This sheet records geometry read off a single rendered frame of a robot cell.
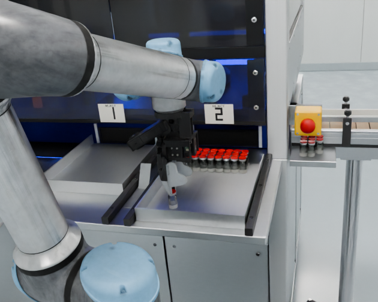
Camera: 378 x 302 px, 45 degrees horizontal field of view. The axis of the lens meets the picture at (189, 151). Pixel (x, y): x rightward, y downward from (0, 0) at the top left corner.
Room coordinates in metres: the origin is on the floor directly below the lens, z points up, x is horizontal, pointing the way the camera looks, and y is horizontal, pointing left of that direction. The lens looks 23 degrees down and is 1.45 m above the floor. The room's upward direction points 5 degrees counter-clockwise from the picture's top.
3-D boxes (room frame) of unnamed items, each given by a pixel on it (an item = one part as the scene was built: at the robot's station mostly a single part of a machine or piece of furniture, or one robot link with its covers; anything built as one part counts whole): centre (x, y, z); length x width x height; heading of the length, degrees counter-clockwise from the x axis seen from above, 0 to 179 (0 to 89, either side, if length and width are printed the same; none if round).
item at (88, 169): (1.27, 0.25, 0.90); 0.34 x 0.26 x 0.04; 163
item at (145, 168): (1.07, 0.14, 0.91); 0.14 x 0.03 x 0.06; 163
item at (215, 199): (1.06, -0.04, 0.90); 0.34 x 0.26 x 0.04; 162
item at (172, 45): (0.98, 0.04, 1.24); 0.09 x 0.08 x 0.11; 147
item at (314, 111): (1.21, -0.34, 1.00); 0.08 x 0.07 x 0.07; 163
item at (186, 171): (1.00, 0.03, 0.97); 0.06 x 0.03 x 0.09; 73
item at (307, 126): (1.17, -0.33, 0.99); 0.04 x 0.04 x 0.04; 73
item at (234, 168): (1.17, -0.07, 0.90); 0.18 x 0.02 x 0.05; 72
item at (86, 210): (1.16, 0.11, 0.87); 0.70 x 0.48 x 0.02; 73
